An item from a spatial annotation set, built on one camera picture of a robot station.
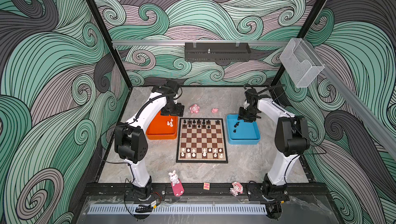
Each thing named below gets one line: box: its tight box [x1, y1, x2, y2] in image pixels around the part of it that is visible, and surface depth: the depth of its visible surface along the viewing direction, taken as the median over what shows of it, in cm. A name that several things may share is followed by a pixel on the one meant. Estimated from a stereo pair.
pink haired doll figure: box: [229, 181, 244, 197], surface depth 74 cm
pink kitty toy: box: [189, 104, 201, 114], surface depth 106 cm
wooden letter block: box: [203, 182, 210, 191], surface depth 76 cm
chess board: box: [175, 117, 229, 164], surface depth 91 cm
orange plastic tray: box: [146, 110, 178, 140], surface depth 95 cm
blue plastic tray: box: [226, 114, 261, 146], surface depth 96 cm
